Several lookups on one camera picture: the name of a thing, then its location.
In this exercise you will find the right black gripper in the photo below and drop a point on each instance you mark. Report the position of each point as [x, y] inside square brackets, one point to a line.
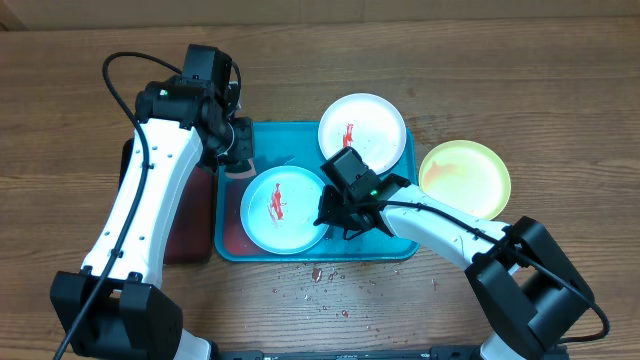
[338, 215]

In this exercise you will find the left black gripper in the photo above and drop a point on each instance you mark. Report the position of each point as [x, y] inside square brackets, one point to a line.
[244, 131]

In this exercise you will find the green orange scrub sponge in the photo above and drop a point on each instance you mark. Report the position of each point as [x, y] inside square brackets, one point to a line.
[240, 170]

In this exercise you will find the light blue plastic plate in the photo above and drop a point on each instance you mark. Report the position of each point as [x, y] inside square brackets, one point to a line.
[279, 208]

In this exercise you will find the yellow-green plastic plate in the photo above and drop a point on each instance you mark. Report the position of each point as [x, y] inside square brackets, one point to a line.
[467, 176]

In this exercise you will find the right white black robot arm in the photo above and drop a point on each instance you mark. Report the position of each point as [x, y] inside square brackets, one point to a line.
[528, 289]

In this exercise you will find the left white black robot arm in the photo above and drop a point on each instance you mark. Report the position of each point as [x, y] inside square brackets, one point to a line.
[113, 307]

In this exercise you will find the teal plastic tray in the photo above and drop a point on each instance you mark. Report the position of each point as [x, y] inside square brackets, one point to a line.
[294, 144]

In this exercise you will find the black rectangular tray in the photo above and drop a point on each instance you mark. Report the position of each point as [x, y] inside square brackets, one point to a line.
[192, 225]

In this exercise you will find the white pink-rimmed plate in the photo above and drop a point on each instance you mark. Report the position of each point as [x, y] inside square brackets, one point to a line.
[367, 123]

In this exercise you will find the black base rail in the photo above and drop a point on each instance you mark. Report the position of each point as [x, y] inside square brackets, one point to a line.
[457, 352]

